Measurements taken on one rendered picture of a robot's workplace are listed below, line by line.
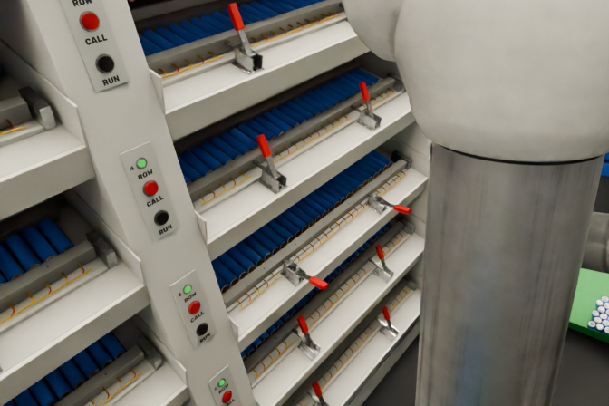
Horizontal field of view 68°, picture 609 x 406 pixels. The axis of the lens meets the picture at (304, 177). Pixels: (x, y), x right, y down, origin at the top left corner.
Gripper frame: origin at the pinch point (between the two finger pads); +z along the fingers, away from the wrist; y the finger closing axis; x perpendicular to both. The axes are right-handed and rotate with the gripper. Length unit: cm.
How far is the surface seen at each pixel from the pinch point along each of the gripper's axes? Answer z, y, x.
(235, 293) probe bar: 20.3, -38.1, 3.4
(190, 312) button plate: 14, -48, 10
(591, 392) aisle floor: -14, 24, -61
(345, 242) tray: 17.4, -13.3, -0.9
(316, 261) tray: 18.1, -21.2, -0.5
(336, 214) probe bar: 20.5, -10.8, 3.7
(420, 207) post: 20.7, 17.9, -10.2
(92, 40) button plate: 8, -48, 47
